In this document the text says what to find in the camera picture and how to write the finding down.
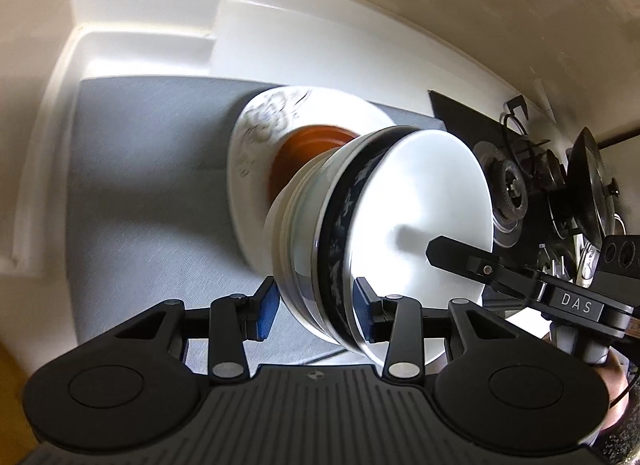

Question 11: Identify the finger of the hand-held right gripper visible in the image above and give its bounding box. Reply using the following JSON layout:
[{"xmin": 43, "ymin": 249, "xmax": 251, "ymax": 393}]
[{"xmin": 426, "ymin": 236, "xmax": 548, "ymax": 313}]

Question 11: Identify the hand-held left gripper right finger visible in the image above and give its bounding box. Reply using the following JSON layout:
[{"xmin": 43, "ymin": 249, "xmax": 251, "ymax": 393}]
[{"xmin": 352, "ymin": 279, "xmax": 497, "ymax": 380}]

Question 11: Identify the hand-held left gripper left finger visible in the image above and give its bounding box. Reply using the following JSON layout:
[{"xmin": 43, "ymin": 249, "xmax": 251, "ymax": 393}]
[{"xmin": 117, "ymin": 275, "xmax": 277, "ymax": 381}]

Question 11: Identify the orange round plate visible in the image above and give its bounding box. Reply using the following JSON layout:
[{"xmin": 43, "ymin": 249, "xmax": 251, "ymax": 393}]
[{"xmin": 270, "ymin": 125, "xmax": 358, "ymax": 206}]

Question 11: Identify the white floral plate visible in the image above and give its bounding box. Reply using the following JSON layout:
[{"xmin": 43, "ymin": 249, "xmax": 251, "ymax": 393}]
[{"xmin": 227, "ymin": 86, "xmax": 401, "ymax": 271}]

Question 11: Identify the person's right hand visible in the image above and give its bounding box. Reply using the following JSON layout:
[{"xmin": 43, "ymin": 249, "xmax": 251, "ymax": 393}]
[{"xmin": 597, "ymin": 345, "xmax": 640, "ymax": 443}]

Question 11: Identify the round gas burner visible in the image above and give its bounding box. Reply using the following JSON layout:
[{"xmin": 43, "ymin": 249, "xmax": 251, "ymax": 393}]
[{"xmin": 472, "ymin": 140, "xmax": 531, "ymax": 248}]

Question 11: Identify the black pan support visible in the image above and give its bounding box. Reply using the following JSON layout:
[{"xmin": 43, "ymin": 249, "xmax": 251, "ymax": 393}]
[{"xmin": 500, "ymin": 95, "xmax": 571, "ymax": 241}]

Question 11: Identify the black glass gas stove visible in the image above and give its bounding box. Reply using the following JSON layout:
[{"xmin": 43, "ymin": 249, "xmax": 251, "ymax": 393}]
[{"xmin": 429, "ymin": 90, "xmax": 640, "ymax": 316}]

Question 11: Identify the grey mat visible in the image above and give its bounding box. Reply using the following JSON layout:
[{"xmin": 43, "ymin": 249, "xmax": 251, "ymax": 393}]
[{"xmin": 67, "ymin": 76, "xmax": 446, "ymax": 371}]

